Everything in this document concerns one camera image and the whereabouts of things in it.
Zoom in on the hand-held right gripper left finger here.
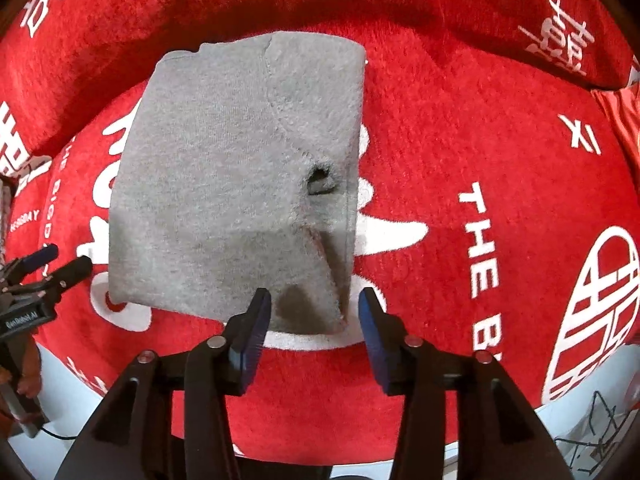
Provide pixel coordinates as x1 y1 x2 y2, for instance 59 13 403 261
55 287 272 480

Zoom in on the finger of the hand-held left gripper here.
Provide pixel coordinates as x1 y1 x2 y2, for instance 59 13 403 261
17 243 59 275
42 255 94 292

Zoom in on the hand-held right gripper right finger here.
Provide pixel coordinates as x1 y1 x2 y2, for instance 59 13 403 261
358 287 576 480

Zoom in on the grey knit garment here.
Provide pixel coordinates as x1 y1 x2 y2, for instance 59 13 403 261
107 31 368 336

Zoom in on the person's left hand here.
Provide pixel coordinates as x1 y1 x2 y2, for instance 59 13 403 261
17 345 45 401

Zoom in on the patterned fabric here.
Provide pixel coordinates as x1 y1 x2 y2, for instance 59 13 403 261
0 175 17 223

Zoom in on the red printed blanket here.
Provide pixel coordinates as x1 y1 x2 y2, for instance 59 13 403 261
0 0 640 461

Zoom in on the orange red cloth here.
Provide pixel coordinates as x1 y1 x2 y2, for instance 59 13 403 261
591 55 640 173

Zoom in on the black cable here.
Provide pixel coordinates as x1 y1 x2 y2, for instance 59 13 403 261
39 424 78 442

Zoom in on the black wire rack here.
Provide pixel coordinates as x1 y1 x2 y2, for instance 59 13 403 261
552 390 633 476

